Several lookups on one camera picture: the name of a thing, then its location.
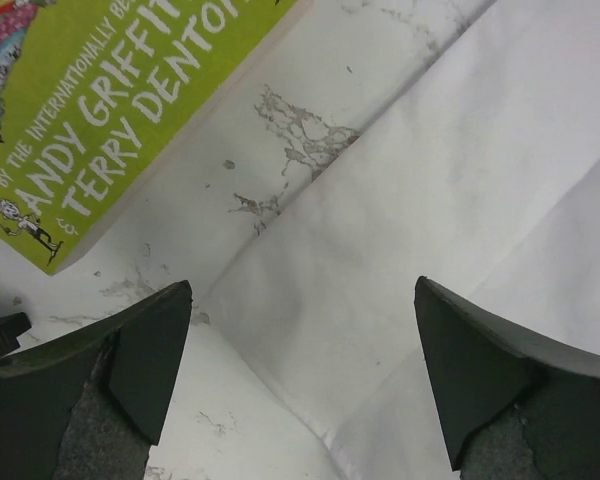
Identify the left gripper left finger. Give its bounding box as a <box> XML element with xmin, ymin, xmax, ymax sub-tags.
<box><xmin>0</xmin><ymin>281</ymin><xmax>192</xmax><ymax>479</ymax></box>

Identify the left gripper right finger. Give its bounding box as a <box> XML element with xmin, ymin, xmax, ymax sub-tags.
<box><xmin>414</xmin><ymin>276</ymin><xmax>600</xmax><ymax>479</ymax></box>

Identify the white long sleeve shirt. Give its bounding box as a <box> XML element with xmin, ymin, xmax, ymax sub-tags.
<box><xmin>203</xmin><ymin>1</ymin><xmax>600</xmax><ymax>479</ymax></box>

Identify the green paperback book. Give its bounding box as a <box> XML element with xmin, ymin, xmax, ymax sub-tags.
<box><xmin>0</xmin><ymin>1</ymin><xmax>309</xmax><ymax>275</ymax></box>

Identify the purple marker pen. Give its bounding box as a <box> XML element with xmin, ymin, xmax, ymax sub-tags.
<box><xmin>0</xmin><ymin>312</ymin><xmax>32</xmax><ymax>368</ymax></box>

